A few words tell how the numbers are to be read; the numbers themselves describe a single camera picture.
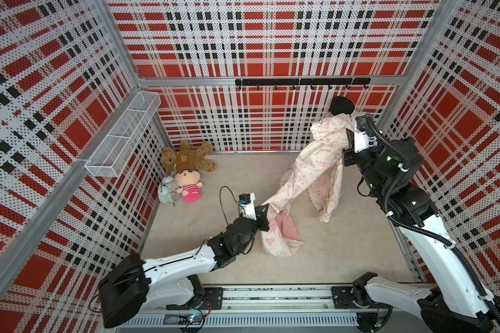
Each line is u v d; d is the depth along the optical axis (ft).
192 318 2.27
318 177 2.31
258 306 2.42
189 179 3.29
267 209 2.46
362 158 1.61
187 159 3.54
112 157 3.05
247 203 2.12
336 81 2.92
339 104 3.08
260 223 2.18
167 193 3.00
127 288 1.34
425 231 1.24
